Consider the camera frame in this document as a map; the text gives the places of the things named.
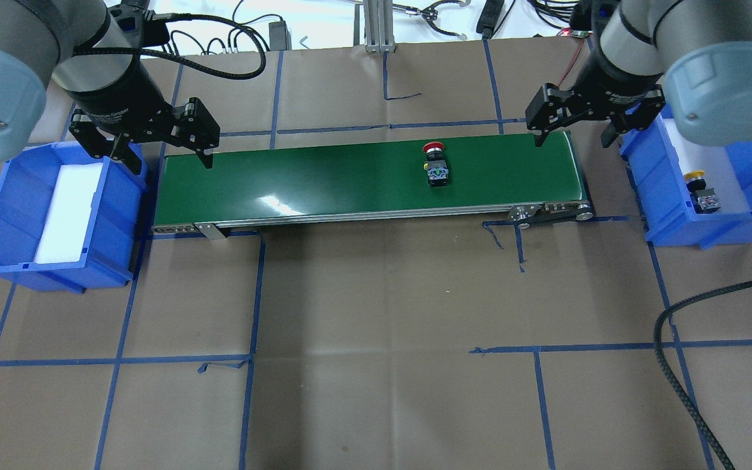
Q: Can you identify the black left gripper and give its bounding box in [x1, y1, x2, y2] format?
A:
[69, 97, 221, 176]

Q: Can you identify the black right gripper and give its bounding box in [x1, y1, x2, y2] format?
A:
[525, 83, 666, 148]

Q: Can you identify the yellow push button switch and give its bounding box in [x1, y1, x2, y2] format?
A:
[683, 170, 721, 214]

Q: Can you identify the red push button switch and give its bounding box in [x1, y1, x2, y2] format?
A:
[423, 142, 450, 188]

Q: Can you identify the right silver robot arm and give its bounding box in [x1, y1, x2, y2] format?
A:
[525, 1, 752, 147]

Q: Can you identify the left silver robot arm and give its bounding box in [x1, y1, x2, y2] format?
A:
[0, 1, 220, 175]

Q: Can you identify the green conveyor belt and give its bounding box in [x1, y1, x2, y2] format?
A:
[153, 132, 596, 238]

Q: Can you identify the blue left plastic bin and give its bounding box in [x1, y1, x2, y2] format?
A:
[0, 142, 148, 294]

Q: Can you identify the blue plastic bin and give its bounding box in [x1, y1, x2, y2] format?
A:
[621, 109, 752, 249]
[0, 142, 148, 294]

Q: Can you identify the white foam pad left bin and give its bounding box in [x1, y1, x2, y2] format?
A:
[33, 163, 102, 264]

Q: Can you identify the white foam pad bin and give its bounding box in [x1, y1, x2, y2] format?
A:
[663, 118, 749, 213]
[33, 163, 102, 264]

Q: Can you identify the blue right plastic bin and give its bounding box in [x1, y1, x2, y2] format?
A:
[621, 109, 752, 249]

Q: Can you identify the white foam pad right bin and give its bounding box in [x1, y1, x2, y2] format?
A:
[663, 118, 749, 213]

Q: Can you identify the black power adapter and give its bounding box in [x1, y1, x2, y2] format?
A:
[268, 19, 292, 51]

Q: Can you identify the red black wire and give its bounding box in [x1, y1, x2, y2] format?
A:
[559, 29, 591, 86]

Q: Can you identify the aluminium frame post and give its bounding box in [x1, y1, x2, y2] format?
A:
[362, 0, 396, 53]

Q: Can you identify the black braided cable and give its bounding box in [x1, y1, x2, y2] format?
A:
[653, 273, 752, 470]

